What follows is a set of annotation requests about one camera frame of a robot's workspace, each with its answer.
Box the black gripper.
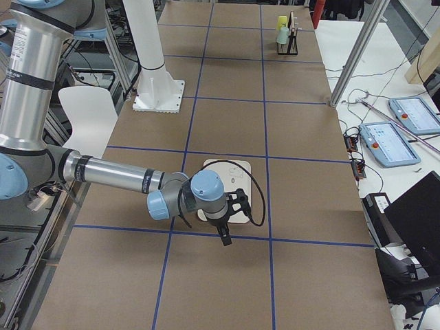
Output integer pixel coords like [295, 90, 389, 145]
[209, 217, 232, 246]

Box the pale green cup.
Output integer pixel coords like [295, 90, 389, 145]
[276, 26, 290, 45]

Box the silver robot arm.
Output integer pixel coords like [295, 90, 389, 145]
[1, 1, 233, 245]

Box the cream rabbit tray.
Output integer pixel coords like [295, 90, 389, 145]
[197, 158, 254, 224]

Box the yellow cup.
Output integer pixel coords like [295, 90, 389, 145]
[276, 15, 288, 30]

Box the black box with label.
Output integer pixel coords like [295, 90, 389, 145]
[362, 192, 399, 246]

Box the white plastic chair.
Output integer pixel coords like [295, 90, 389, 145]
[58, 86, 118, 158]

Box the near teach pendant tablet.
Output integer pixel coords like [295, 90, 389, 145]
[359, 121, 421, 168]

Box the teach pendant tablet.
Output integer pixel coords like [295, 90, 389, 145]
[359, 121, 421, 168]
[388, 97, 439, 135]

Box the black laptop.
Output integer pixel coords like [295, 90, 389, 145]
[385, 171, 439, 276]

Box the far teach pendant tablet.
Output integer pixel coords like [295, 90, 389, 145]
[388, 97, 439, 135]

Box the red cylinder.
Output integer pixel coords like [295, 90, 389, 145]
[312, 0, 326, 30]

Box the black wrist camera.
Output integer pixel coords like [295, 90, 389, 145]
[225, 188, 251, 217]

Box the black camera cable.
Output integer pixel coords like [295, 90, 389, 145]
[201, 159, 266, 227]

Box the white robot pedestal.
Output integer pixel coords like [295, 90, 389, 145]
[123, 0, 185, 113]

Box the black wire cup rack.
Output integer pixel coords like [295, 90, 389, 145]
[276, 11, 298, 56]

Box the aluminium frame post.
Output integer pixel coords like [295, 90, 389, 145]
[329, 0, 390, 108]

